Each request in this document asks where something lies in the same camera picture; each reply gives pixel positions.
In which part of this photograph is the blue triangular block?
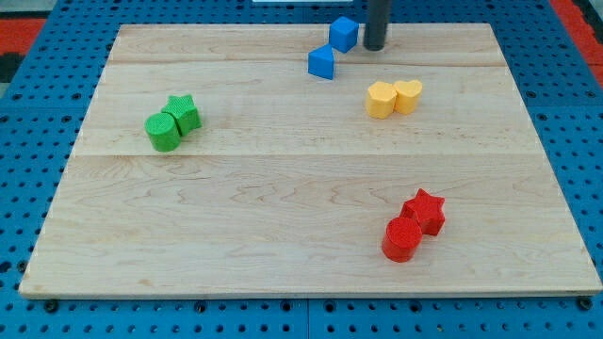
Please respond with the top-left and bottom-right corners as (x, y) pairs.
(307, 44), (334, 80)

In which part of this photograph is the blue cube block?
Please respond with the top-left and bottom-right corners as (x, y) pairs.
(329, 16), (359, 53)

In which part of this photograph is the wooden board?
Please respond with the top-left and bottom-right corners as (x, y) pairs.
(19, 24), (602, 299)

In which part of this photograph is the yellow hexagon block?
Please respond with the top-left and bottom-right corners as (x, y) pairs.
(365, 81), (397, 119)

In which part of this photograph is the red cylinder block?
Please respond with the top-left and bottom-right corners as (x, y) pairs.
(382, 217), (423, 263)

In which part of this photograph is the green star block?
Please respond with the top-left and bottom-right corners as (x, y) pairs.
(161, 94), (203, 137)

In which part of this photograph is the yellow heart block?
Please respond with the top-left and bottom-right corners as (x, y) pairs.
(393, 79), (423, 115)

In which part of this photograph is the red star block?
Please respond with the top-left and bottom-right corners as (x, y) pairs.
(399, 188), (446, 236)

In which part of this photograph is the green cylinder block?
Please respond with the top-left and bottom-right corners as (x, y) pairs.
(144, 113), (181, 152)

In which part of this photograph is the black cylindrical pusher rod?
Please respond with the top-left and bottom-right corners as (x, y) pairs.
(363, 0), (392, 51)

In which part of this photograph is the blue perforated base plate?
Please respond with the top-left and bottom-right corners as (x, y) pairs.
(1, 0), (602, 338)

